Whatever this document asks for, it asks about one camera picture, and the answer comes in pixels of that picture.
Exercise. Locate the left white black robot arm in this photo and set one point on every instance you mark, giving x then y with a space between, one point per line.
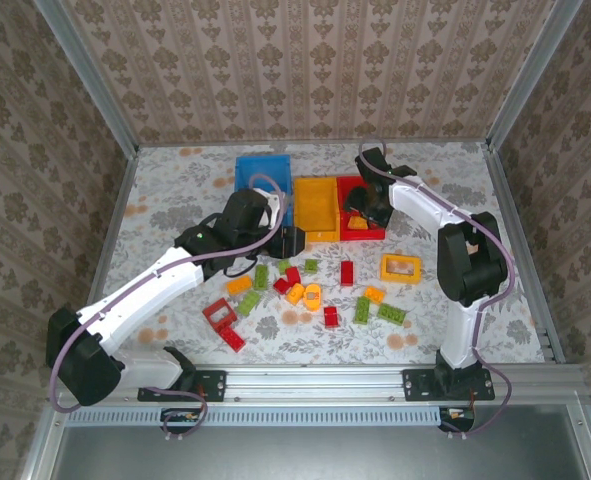
140 295

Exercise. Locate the red lego window frame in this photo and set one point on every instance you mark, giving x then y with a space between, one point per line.
208 311

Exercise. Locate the aluminium side rail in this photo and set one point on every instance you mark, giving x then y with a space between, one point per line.
110 235
506 195

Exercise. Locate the grey metal panel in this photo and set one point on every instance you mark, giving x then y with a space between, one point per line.
325 455

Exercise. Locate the yellow plastic bin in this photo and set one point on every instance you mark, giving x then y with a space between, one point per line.
315 200

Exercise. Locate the red lego plate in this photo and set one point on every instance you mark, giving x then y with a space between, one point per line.
233 340

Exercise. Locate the orange rounded lego piece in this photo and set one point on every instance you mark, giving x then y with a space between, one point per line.
313 287

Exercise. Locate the wide aluminium base rail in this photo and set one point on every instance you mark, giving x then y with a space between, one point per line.
315 382

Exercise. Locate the orange lego brick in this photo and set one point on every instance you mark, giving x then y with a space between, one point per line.
357 224
239 285
374 295
295 294

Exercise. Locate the floral patterned table cover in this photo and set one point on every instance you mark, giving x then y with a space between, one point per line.
325 345

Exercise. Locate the red plastic bin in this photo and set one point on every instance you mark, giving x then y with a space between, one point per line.
342 230

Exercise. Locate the tall red lego brick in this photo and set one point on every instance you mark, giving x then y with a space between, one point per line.
346 273

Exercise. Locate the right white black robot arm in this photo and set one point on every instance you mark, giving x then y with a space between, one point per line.
425 205

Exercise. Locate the thin aluminium rail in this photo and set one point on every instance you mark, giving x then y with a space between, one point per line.
225 144

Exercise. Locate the blue plastic bin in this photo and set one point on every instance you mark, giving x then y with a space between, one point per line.
262 167

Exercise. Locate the aluminium frame post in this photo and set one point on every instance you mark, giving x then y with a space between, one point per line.
95 85
531 75

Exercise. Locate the yellow lego window frame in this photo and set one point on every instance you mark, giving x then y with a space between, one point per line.
386 270

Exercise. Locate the small red lego brick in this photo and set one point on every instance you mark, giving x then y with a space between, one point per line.
331 317
281 285

